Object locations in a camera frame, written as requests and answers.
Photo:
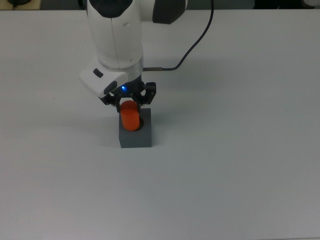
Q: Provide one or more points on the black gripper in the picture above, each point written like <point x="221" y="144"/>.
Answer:
<point x="131" y="88"/>

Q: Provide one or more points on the pale background object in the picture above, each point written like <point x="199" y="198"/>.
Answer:
<point x="312" y="2"/>

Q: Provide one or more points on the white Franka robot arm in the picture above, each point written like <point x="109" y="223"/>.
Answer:
<point x="115" y="37"/>

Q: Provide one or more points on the grey block with round hole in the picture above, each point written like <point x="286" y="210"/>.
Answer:
<point x="136" y="140"/>

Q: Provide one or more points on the orange cylinder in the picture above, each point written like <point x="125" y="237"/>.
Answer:
<point x="130" y="117"/>

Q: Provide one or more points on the dark background object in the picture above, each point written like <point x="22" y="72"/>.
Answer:
<point x="17" y="2"/>

